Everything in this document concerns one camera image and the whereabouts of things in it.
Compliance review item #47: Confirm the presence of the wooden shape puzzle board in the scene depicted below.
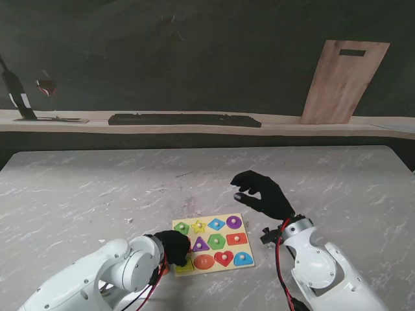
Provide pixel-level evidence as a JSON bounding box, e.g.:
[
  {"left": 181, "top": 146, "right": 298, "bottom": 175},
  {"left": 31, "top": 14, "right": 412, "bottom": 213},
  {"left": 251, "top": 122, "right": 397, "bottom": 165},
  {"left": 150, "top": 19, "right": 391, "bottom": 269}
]
[{"left": 171, "top": 213, "right": 255, "bottom": 277}]

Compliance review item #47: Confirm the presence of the blue semicircle puzzle piece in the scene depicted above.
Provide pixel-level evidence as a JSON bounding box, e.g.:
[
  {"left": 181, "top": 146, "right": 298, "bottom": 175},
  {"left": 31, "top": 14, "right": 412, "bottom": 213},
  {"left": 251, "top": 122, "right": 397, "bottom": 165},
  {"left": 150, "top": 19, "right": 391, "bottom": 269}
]
[{"left": 233, "top": 251, "right": 254, "bottom": 266}]

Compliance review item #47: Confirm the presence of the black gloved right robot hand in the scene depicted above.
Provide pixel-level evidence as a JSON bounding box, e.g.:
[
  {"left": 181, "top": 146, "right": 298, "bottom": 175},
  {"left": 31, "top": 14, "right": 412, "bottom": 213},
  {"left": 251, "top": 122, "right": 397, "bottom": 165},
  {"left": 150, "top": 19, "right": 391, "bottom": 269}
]
[{"left": 230, "top": 170, "right": 297, "bottom": 222}]

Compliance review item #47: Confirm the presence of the red cable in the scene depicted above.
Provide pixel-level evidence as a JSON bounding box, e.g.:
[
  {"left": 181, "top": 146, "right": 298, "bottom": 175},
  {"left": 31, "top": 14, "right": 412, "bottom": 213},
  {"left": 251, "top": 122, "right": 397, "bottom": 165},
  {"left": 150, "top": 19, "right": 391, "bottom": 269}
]
[
  {"left": 129, "top": 252, "right": 168, "bottom": 311},
  {"left": 275, "top": 220, "right": 300, "bottom": 310}
]

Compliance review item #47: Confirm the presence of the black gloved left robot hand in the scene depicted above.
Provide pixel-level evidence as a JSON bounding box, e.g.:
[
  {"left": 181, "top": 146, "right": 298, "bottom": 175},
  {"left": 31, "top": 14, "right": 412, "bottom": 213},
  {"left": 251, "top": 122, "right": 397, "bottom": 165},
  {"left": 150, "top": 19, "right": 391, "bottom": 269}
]
[{"left": 154, "top": 230, "right": 192, "bottom": 268}]

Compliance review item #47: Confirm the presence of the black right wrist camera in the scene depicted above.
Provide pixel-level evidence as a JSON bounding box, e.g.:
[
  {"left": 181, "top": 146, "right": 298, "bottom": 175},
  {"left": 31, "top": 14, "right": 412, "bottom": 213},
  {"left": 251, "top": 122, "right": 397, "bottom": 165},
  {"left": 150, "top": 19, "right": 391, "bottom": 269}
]
[{"left": 259, "top": 226, "right": 283, "bottom": 246}]

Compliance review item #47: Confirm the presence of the orange rectangle puzzle piece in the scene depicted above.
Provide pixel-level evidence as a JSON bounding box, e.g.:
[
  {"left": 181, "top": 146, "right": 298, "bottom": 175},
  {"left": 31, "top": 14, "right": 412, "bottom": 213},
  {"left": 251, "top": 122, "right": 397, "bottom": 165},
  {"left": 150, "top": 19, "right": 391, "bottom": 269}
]
[{"left": 226, "top": 232, "right": 246, "bottom": 246}]

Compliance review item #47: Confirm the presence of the dark wine bottle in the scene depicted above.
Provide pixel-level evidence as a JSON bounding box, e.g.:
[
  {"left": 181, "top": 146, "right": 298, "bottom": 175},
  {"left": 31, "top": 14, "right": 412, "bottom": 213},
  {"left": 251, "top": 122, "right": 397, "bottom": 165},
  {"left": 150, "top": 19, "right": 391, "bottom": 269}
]
[{"left": 0, "top": 56, "right": 38, "bottom": 120}]

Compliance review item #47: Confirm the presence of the long black tray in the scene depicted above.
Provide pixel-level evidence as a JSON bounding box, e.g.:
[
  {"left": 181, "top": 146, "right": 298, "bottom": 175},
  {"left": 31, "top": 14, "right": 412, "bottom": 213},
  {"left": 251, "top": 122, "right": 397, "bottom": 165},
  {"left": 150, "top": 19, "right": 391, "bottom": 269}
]
[{"left": 108, "top": 113, "right": 262, "bottom": 128}]

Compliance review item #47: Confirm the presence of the wine glass with red wine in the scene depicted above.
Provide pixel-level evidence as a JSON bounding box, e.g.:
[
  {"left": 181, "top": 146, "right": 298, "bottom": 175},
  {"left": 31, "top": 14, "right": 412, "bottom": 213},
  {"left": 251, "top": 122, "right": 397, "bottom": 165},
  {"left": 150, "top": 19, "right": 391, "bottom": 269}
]
[{"left": 35, "top": 69, "right": 64, "bottom": 121}]

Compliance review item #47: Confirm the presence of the red heart puzzle piece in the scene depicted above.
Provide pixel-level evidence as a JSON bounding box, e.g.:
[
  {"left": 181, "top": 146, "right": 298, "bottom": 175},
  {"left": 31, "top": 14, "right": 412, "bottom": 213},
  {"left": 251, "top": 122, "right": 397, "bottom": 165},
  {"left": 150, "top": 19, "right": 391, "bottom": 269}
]
[{"left": 213, "top": 250, "right": 234, "bottom": 268}]

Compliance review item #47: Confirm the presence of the green hexagon puzzle piece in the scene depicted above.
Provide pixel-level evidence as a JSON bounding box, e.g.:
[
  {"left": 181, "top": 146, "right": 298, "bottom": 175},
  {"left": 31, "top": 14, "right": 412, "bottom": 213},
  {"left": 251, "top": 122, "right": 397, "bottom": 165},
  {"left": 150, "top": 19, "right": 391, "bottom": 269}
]
[{"left": 207, "top": 233, "right": 227, "bottom": 250}]

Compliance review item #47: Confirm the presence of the light wooden shelf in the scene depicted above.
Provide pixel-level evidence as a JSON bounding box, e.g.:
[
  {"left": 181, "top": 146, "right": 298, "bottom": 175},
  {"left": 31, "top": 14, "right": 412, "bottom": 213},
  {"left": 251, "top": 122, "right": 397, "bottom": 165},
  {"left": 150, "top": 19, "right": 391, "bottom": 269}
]
[{"left": 0, "top": 109, "right": 415, "bottom": 140}]

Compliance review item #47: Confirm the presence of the wooden cutting board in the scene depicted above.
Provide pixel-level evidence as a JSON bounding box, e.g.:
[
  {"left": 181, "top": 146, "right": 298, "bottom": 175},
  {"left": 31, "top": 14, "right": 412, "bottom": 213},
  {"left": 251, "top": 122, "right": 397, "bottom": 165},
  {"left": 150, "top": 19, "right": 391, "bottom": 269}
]
[{"left": 300, "top": 40, "right": 391, "bottom": 125}]

